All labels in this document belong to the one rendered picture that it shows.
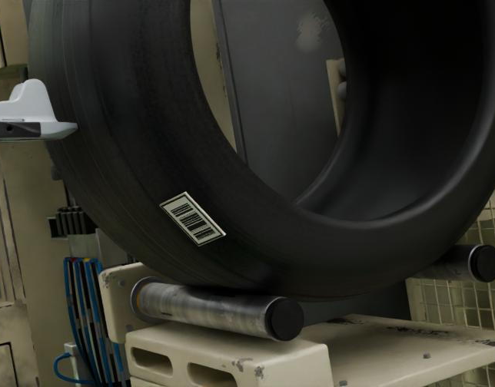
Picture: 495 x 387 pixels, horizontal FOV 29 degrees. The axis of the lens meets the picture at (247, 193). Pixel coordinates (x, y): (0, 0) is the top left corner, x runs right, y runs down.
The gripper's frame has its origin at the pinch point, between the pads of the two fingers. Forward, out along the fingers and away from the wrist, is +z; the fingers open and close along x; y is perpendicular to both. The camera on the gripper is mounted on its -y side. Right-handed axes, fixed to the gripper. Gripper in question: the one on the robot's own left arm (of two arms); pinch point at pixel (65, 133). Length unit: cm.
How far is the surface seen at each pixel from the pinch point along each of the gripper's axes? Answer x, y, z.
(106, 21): -8.8, 10.0, 1.7
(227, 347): -0.9, -24.2, 16.9
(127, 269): 23.1, -16.3, 15.2
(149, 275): 23.0, -17.3, 18.3
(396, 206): 7.5, -10.1, 48.1
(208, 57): 25.7, 12.3, 30.5
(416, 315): 27, -28, 66
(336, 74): 37, 12, 61
